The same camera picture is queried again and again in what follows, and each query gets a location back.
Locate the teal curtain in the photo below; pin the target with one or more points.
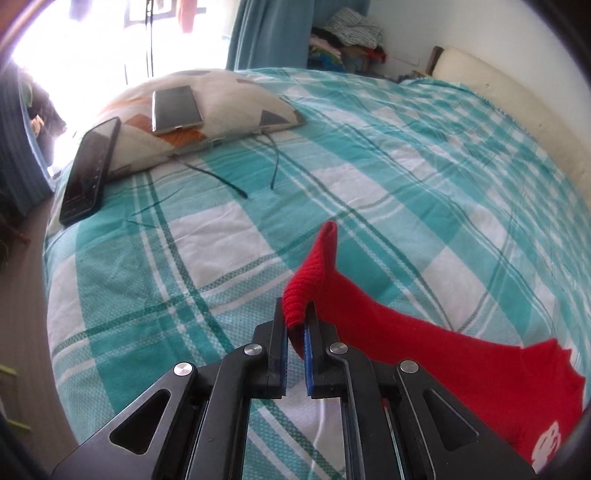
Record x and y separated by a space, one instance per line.
18 152
268 32

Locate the red knit sweater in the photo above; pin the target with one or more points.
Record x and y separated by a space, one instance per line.
415 360

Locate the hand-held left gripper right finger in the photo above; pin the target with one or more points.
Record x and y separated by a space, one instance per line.
310 364

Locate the hanging red garment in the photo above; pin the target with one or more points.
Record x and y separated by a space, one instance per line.
187 14

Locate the black smartphone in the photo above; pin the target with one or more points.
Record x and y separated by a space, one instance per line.
87 170

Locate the pile of clothes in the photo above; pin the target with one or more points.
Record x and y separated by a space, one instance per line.
351 32

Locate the patterned cream pillow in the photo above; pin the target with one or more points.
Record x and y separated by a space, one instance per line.
231 101

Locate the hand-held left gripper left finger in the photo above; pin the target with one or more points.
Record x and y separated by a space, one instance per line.
278 350

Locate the teal plaid blanket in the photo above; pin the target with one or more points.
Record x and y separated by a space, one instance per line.
369 184

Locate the cream padded headboard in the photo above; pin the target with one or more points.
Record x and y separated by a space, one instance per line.
508 92

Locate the silver smartphone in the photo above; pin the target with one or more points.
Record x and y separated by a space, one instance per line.
176 110

